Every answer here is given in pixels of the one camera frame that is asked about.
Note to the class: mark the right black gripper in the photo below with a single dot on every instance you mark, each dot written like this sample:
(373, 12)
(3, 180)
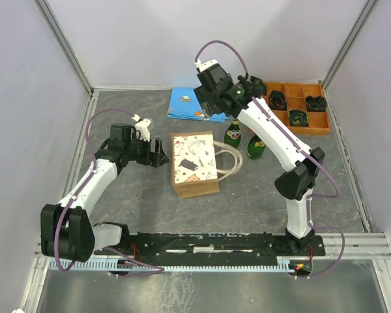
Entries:
(204, 100)

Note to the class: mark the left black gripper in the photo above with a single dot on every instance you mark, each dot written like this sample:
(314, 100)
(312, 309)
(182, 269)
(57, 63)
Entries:
(152, 159)

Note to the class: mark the burlap canvas tote bag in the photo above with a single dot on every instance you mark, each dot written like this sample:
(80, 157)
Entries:
(194, 170)

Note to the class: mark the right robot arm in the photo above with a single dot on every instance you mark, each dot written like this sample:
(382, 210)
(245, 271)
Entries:
(244, 101)

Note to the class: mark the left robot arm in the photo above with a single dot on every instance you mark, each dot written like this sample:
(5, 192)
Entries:
(66, 231)

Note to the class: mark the blue patterned folded cloth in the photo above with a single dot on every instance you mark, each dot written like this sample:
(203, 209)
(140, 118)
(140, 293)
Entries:
(184, 104)

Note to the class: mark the green glass bottle left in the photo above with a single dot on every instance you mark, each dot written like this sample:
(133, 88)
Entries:
(232, 134)

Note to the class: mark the green glass bottle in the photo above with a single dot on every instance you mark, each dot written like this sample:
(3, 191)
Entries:
(232, 134)
(255, 147)

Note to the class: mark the dark rolled item top-left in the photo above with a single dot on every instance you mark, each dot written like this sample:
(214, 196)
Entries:
(258, 85)

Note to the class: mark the green glass bottle right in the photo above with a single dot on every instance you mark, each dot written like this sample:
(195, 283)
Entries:
(255, 147)

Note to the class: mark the dark rolled item middle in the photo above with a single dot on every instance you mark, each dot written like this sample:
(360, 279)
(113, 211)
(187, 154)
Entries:
(277, 100)

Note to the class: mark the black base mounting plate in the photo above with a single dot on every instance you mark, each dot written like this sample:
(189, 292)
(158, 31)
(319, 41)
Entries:
(203, 250)

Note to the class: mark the dark rolled item bottom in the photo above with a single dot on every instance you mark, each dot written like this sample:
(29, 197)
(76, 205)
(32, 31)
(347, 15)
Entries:
(298, 118)

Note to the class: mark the orange compartment tray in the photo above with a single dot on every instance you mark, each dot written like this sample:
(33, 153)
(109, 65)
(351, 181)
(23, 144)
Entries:
(301, 107)

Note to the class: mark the dark rolled item right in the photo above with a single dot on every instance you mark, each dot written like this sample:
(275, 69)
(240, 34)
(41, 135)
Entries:
(316, 104)

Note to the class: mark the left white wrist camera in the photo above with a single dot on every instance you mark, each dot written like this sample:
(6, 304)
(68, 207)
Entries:
(143, 127)

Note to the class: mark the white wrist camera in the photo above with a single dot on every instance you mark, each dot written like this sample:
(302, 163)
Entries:
(201, 66)
(143, 127)

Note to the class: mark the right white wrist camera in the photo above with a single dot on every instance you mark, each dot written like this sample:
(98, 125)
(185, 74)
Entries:
(201, 66)

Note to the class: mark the aluminium frame rail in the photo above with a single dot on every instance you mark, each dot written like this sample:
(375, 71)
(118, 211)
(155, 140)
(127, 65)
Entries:
(365, 243)

